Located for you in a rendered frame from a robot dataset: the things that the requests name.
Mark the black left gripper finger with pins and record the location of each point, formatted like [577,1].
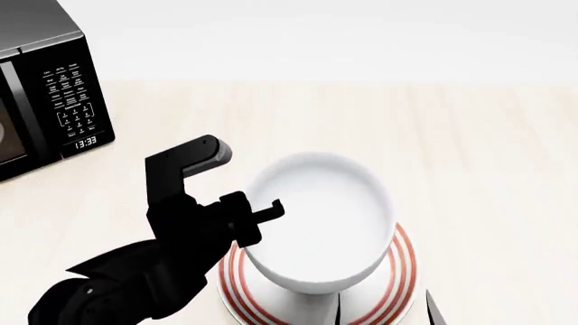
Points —
[268,214]

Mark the black gripper camera mount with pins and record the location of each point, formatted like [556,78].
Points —
[165,172]

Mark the white plate with red rings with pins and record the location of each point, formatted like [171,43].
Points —
[397,271]

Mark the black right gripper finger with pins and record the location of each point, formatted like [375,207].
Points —
[436,315]
[338,313]

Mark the black microwave oven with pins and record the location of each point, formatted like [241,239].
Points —
[54,84]

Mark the white bowl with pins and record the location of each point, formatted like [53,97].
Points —
[320,220]

